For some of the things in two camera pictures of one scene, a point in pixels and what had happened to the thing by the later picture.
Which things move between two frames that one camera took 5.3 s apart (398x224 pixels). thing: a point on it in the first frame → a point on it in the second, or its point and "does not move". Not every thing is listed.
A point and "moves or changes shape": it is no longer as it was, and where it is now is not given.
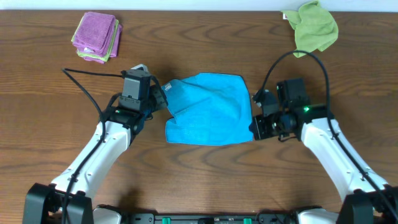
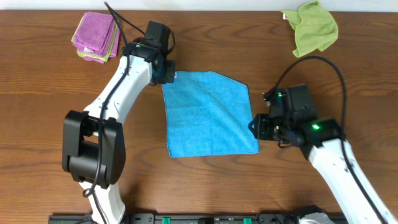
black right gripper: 259,132 does not move
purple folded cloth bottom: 114,50 does not move
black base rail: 176,218 does not move
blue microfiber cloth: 208,109 moves or changes shape
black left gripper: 158,97 → 168,73
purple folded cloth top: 94,30 does not move
